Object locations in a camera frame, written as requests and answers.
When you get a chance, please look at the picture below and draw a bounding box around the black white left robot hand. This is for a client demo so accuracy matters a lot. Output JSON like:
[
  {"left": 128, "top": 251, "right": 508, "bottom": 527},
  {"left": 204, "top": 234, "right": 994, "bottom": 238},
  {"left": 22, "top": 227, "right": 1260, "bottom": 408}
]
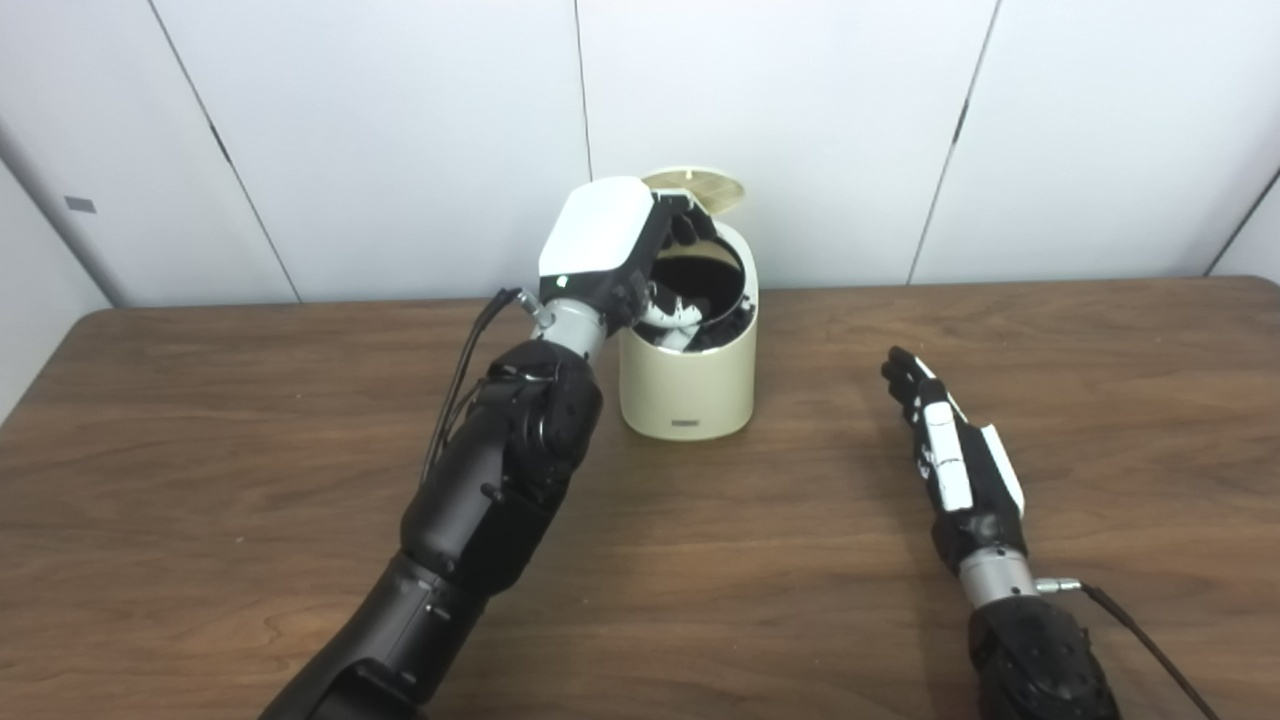
[{"left": 538, "top": 176, "right": 721, "bottom": 353}]

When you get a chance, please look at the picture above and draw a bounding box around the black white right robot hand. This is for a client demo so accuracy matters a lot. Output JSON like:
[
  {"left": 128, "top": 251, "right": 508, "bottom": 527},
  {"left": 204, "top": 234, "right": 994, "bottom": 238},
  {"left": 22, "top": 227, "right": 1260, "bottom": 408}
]
[{"left": 881, "top": 346, "right": 1028, "bottom": 576}]

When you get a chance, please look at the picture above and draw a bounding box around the round cream bin lid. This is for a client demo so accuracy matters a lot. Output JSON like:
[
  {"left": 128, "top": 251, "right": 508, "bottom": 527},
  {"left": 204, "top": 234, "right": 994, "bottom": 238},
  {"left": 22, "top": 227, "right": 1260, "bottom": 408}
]
[{"left": 640, "top": 167, "right": 748, "bottom": 214}]

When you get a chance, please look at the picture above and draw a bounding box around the cream-colored cylindrical bin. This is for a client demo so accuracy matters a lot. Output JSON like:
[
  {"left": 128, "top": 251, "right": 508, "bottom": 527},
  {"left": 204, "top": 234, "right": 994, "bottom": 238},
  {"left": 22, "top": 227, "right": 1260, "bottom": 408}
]
[{"left": 618, "top": 167, "right": 759, "bottom": 442}]

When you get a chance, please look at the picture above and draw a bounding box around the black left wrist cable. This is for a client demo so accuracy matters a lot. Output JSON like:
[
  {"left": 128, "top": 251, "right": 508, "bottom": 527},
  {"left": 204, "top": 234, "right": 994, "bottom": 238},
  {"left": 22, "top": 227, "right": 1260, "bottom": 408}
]
[{"left": 420, "top": 288, "right": 526, "bottom": 486}]

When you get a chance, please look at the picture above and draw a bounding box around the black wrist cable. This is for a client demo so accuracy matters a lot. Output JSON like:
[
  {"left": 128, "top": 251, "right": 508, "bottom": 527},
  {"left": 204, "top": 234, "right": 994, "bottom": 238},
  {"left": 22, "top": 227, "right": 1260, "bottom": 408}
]
[
  {"left": 1035, "top": 577, "right": 1221, "bottom": 720},
  {"left": 420, "top": 288, "right": 526, "bottom": 486}
]

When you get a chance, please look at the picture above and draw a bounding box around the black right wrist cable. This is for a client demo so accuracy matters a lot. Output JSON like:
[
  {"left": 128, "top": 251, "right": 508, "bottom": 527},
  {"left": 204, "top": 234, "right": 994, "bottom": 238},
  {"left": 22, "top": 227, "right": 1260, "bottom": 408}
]
[{"left": 1035, "top": 577, "right": 1221, "bottom": 720}]

